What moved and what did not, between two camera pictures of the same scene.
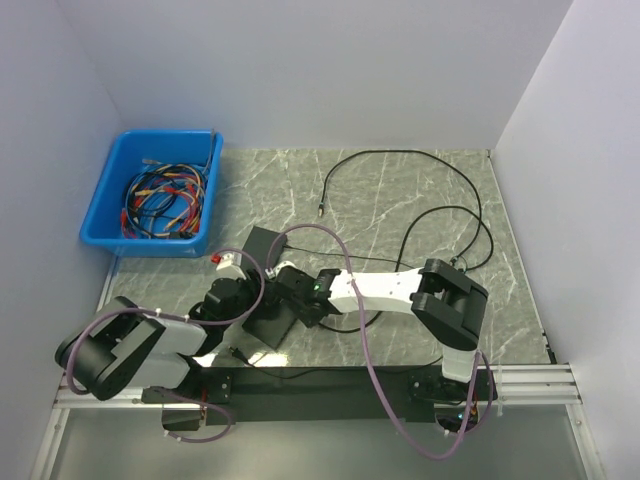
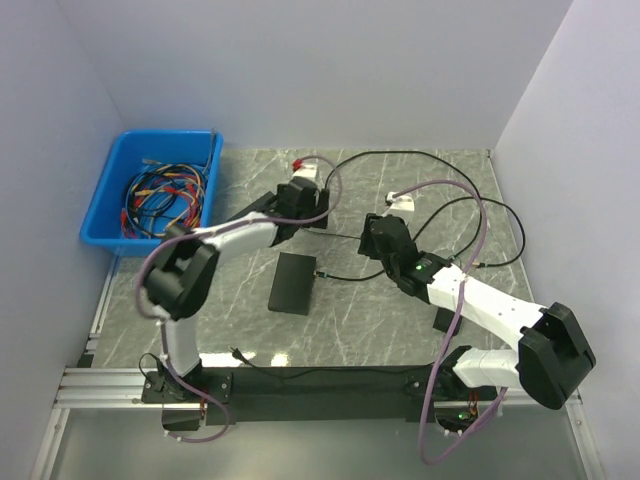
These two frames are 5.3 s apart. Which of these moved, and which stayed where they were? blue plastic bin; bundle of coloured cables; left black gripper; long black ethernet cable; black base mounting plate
Moved: long black ethernet cable; left black gripper
Stayed: black base mounting plate; bundle of coloured cables; blue plastic bin
